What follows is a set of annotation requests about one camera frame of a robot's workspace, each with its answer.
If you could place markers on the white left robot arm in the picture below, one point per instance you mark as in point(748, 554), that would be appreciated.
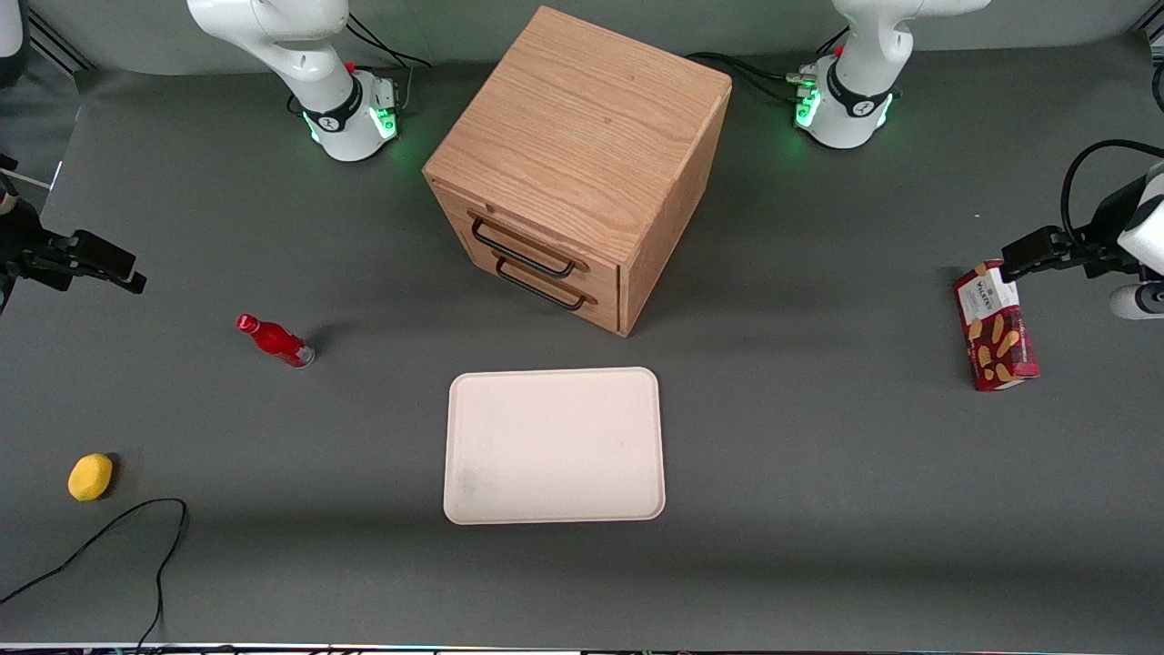
point(855, 100)

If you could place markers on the yellow lemon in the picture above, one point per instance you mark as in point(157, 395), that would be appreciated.
point(90, 478)

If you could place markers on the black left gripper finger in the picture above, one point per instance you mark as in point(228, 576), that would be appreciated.
point(1011, 276)
point(1035, 250)

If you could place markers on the red plastic bottle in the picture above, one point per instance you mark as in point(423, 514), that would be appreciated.
point(277, 342)

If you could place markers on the dark aluminium frame rail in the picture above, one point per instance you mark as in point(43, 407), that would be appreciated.
point(1150, 35)
point(59, 50)

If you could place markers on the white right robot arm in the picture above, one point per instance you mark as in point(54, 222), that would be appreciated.
point(336, 118)

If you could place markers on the oak wooden drawer cabinet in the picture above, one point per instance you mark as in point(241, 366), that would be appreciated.
point(582, 136)

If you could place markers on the beige plastic tray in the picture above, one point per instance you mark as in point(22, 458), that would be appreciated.
point(555, 446)

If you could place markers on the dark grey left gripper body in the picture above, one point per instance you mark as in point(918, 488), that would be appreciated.
point(1101, 231)

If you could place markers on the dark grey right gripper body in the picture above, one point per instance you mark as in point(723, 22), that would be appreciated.
point(20, 242)

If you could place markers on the red shortbread cookie box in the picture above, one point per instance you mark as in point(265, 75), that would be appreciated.
point(1000, 346)

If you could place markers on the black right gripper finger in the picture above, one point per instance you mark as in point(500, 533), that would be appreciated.
point(127, 280)
point(105, 255)

